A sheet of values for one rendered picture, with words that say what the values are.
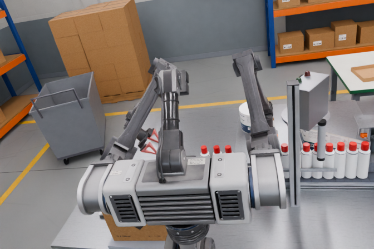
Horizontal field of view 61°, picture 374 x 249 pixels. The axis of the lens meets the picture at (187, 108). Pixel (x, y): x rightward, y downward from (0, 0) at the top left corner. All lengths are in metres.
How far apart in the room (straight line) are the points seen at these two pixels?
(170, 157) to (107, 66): 4.07
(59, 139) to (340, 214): 2.92
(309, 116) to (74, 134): 2.81
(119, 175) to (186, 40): 5.18
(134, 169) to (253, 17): 5.10
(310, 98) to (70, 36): 3.97
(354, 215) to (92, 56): 4.00
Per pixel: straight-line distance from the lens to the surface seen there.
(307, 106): 1.34
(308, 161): 1.71
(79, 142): 3.76
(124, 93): 4.96
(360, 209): 1.74
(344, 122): 2.23
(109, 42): 4.71
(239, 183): 0.82
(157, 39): 6.09
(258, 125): 1.07
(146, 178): 0.89
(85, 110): 3.53
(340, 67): 3.19
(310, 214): 1.68
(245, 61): 1.19
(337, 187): 1.79
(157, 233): 1.58
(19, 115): 5.50
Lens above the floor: 2.08
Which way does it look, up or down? 28 degrees down
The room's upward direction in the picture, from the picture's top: 12 degrees counter-clockwise
